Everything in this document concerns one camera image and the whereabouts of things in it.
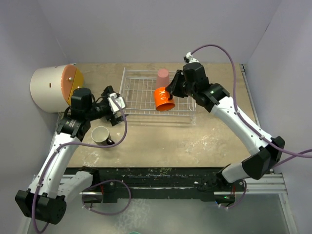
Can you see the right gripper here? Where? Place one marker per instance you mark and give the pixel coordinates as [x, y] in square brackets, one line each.
[173, 87]

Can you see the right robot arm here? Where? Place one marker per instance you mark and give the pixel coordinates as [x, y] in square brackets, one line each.
[263, 148]

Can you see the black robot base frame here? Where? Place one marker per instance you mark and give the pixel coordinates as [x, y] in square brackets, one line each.
[200, 183]

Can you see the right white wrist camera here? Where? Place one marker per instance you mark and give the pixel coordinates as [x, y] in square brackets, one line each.
[189, 58]

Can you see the aluminium frame rails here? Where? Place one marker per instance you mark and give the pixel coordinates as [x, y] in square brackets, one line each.
[274, 185]

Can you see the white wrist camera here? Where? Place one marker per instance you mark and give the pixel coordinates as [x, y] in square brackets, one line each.
[189, 58]
[116, 102]

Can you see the black faceted mug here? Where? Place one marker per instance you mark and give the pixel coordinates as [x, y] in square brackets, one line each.
[101, 137]

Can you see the round cream drawer cabinet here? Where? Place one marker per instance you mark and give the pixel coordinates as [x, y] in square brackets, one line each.
[51, 87]

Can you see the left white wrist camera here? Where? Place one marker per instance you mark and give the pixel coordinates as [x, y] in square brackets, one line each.
[116, 102]

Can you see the orange cup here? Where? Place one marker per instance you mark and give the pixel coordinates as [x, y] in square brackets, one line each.
[160, 100]

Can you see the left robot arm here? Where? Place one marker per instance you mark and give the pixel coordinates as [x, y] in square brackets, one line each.
[46, 198]

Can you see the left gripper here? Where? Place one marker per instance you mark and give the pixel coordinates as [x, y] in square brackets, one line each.
[114, 120]

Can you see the white wire dish rack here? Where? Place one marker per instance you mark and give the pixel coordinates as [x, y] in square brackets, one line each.
[137, 88]

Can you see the pink tumbler cup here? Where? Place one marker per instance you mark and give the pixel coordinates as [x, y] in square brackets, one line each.
[163, 78]

